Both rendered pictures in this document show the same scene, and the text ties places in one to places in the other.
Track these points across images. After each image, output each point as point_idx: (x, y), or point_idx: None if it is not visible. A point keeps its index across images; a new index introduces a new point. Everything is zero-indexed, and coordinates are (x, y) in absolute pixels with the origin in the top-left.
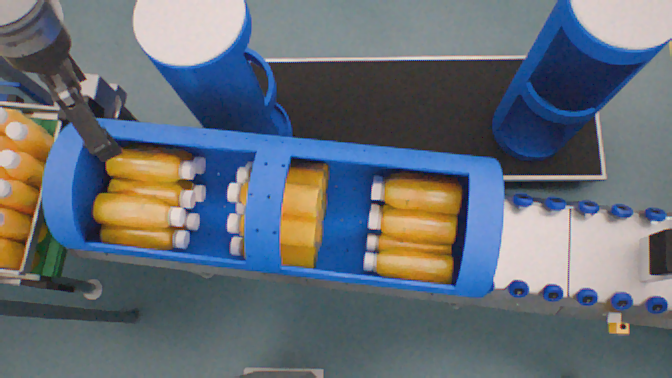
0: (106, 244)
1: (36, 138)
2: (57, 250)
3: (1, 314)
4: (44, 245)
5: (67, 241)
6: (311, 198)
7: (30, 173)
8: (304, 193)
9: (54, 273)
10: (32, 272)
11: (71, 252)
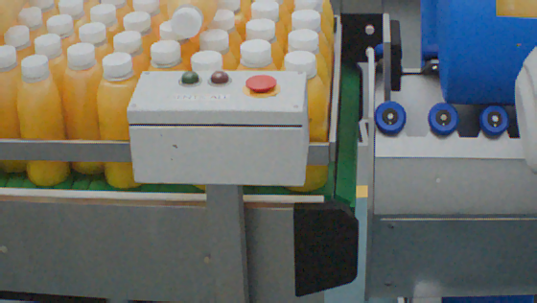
0: (527, 17)
1: (331, 7)
2: (351, 174)
3: (244, 273)
4: (328, 166)
5: (472, 11)
6: None
7: (329, 37)
8: None
9: (351, 202)
10: (315, 193)
11: (371, 184)
